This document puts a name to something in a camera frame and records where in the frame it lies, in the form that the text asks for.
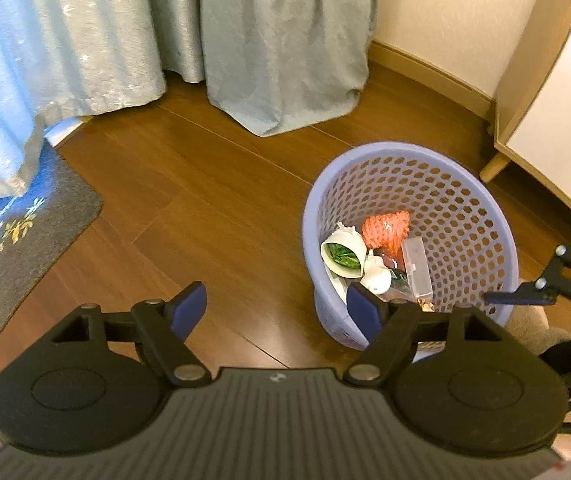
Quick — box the small clear plastic case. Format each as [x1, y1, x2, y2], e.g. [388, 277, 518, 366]
[400, 237, 434, 299]

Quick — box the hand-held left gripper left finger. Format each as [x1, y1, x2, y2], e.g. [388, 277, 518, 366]
[52, 282, 211, 387]

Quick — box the white paper tube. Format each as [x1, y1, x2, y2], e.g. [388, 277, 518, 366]
[319, 222, 369, 280]

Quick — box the white toothbrush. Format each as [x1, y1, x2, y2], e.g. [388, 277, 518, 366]
[364, 255, 393, 295]

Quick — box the light wooden cabinet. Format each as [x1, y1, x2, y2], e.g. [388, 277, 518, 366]
[479, 0, 571, 242]

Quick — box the clear bottle with green label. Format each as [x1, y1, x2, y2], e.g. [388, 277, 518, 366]
[324, 241, 413, 295]

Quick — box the wooden baseboard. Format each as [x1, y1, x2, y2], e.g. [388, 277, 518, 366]
[368, 40, 497, 122]

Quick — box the orange knitted ball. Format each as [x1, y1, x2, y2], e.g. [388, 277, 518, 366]
[362, 210, 411, 257]

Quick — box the grey-blue lace-trimmed curtain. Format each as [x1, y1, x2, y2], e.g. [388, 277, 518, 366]
[200, 0, 382, 139]

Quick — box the grey and blue floor mat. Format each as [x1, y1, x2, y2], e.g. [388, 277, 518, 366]
[0, 142, 105, 382]

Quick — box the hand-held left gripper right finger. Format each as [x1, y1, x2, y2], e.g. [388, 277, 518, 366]
[343, 282, 531, 387]

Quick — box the beige plush toy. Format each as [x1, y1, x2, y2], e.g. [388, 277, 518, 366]
[508, 305, 571, 357]

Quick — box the blue plastic mesh basket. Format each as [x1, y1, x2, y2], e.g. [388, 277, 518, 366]
[303, 142, 520, 364]

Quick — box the light blue speckled curtain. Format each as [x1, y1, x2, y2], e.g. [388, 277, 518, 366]
[0, 0, 207, 233]

